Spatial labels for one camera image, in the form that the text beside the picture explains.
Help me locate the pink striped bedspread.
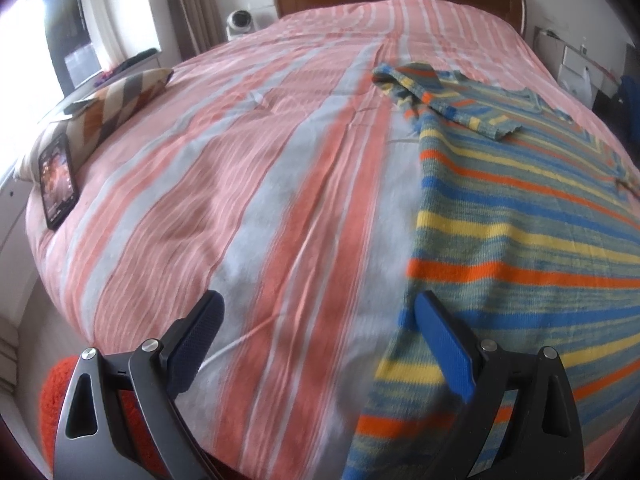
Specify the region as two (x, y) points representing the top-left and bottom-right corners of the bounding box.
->
(25, 0), (640, 480)

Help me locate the black smartphone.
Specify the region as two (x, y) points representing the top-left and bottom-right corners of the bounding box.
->
(62, 98), (97, 117)

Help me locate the white round camera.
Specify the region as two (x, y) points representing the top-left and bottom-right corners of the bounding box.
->
(225, 9), (258, 41)

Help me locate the white plastic bag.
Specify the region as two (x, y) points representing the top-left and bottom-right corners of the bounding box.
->
(557, 62), (596, 106)

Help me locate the orange fuzzy rug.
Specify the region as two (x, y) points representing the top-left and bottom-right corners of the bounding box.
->
(39, 355), (166, 476)

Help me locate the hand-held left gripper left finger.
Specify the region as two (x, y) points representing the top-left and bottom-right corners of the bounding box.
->
(52, 290), (226, 480)

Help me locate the beige curtain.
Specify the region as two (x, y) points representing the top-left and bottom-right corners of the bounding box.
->
(167, 0), (226, 56)

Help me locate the multicolour striped knit sweater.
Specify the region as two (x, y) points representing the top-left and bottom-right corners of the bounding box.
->
(341, 62), (640, 480)

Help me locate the chevron patterned pillow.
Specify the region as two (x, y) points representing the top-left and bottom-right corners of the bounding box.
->
(15, 67), (173, 183)

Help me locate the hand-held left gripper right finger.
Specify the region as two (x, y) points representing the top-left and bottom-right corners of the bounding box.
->
(414, 290), (586, 480)

